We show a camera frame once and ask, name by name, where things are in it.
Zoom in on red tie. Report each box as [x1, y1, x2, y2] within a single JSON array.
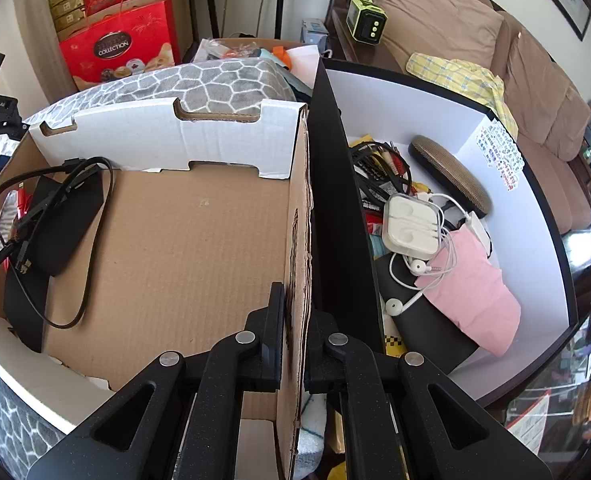
[[13, 182, 31, 221]]

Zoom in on white cardboard tray box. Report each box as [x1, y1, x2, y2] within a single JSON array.
[[0, 97, 316, 480]]

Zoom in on bundle of audio video cables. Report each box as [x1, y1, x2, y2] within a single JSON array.
[[350, 140, 426, 201]]

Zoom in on large red gift box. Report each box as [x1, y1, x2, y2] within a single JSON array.
[[58, 0, 182, 92]]

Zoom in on oval woven black object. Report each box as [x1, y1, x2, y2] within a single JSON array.
[[408, 135, 493, 219]]

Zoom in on white earphone case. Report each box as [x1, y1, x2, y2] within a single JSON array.
[[383, 194, 446, 256]]

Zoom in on white storage bin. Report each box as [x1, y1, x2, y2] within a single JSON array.
[[311, 57, 576, 408]]

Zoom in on grey and white patterned blanket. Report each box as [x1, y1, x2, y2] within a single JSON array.
[[0, 57, 326, 480]]

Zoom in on green and black device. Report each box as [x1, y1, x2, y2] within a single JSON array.
[[346, 0, 385, 45]]

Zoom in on white paper bag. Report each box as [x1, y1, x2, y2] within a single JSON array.
[[283, 45, 326, 91]]

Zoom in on cluttered cardboard carton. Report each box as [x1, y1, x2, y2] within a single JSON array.
[[190, 36, 321, 68]]

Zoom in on large brown sofa cushion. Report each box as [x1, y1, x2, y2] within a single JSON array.
[[373, 0, 506, 73]]

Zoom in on black case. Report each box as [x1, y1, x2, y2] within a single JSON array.
[[378, 255, 481, 376]]

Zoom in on black pouch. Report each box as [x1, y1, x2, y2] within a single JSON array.
[[3, 172, 105, 353]]

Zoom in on glass coffee table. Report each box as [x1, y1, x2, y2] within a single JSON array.
[[490, 240, 591, 441]]

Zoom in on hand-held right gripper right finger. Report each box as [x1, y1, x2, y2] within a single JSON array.
[[305, 310, 551, 480]]

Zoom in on brown sofa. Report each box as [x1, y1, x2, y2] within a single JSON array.
[[325, 0, 591, 236]]

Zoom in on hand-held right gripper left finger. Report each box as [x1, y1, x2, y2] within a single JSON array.
[[26, 282, 289, 480]]

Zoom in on blue grey box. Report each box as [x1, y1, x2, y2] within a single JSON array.
[[300, 18, 329, 45]]

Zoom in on yellow plaid cloth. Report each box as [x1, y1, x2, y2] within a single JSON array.
[[406, 52, 519, 136]]

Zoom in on pink bag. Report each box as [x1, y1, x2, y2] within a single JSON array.
[[425, 227, 522, 358]]

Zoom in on white earphones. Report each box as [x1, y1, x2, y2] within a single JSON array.
[[384, 195, 476, 318]]

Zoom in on brown cardboard carton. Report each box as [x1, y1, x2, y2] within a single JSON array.
[[168, 0, 196, 61]]

